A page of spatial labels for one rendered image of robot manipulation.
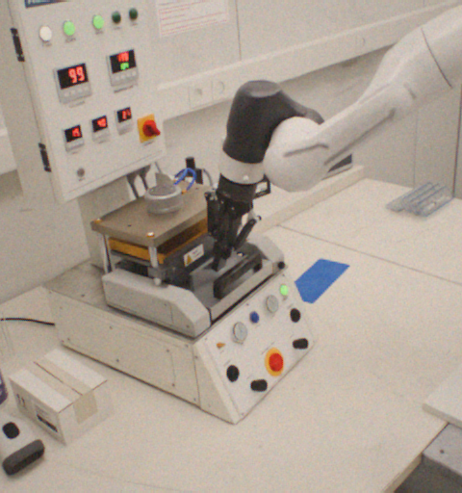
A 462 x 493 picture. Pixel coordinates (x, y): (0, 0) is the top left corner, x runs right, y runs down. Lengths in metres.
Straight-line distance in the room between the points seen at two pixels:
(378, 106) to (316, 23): 1.59
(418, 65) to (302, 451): 0.71
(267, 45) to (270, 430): 1.50
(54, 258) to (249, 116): 1.01
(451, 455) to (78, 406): 0.71
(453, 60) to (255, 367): 0.70
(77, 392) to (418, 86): 0.84
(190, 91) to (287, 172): 1.07
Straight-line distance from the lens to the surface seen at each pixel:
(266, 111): 1.09
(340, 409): 1.32
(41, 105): 1.29
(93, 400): 1.33
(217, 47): 2.20
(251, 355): 1.33
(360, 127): 1.02
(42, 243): 1.91
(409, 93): 1.02
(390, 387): 1.38
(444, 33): 1.04
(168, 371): 1.34
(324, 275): 1.76
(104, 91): 1.39
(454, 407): 1.33
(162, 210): 1.33
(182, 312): 1.22
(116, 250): 1.38
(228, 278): 1.27
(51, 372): 1.39
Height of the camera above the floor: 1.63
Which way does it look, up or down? 28 degrees down
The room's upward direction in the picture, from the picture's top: 6 degrees counter-clockwise
